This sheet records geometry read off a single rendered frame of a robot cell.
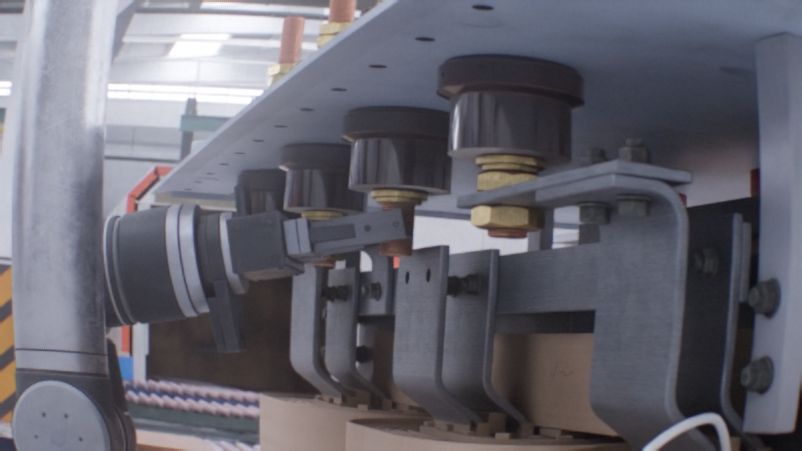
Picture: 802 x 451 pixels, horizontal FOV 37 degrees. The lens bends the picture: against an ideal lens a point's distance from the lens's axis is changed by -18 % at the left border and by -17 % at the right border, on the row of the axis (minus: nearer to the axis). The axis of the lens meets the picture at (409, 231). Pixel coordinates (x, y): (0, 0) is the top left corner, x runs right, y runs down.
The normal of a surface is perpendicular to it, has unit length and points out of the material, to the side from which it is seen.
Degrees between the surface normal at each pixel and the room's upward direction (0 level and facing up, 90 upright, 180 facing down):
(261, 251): 90
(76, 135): 85
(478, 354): 90
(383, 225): 90
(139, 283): 109
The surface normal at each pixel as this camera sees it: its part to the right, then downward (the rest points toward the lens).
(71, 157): 0.58, -0.11
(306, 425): -0.73, -0.10
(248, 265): -0.04, -0.08
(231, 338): 0.02, 0.30
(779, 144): -0.95, -0.07
